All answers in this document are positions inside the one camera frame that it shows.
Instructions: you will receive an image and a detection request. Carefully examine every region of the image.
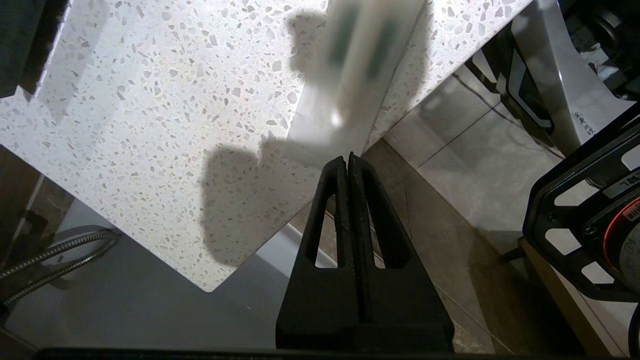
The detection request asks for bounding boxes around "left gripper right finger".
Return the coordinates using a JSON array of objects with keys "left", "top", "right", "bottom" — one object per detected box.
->
[{"left": 348, "top": 152, "right": 455, "bottom": 351}]

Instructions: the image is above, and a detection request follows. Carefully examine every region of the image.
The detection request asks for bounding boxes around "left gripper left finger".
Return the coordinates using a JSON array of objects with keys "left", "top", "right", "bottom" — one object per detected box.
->
[{"left": 275, "top": 156, "right": 361, "bottom": 351}]

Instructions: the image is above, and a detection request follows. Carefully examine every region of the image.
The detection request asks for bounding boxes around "toothbrush clear sleeve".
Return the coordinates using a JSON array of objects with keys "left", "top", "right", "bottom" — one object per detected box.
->
[{"left": 287, "top": 0, "right": 428, "bottom": 157}]

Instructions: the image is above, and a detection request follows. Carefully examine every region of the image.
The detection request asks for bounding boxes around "white robot torso column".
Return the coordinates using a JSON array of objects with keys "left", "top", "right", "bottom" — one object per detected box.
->
[{"left": 509, "top": 0, "right": 637, "bottom": 157}]

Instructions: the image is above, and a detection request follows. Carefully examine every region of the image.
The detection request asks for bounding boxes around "black robot chassis frame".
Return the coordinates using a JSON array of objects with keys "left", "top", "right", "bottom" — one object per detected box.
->
[{"left": 521, "top": 102, "right": 640, "bottom": 303}]

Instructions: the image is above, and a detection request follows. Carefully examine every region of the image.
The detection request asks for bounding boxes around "flexible metal hose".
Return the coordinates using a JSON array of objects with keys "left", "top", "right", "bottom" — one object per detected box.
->
[{"left": 0, "top": 229, "right": 120, "bottom": 312}]

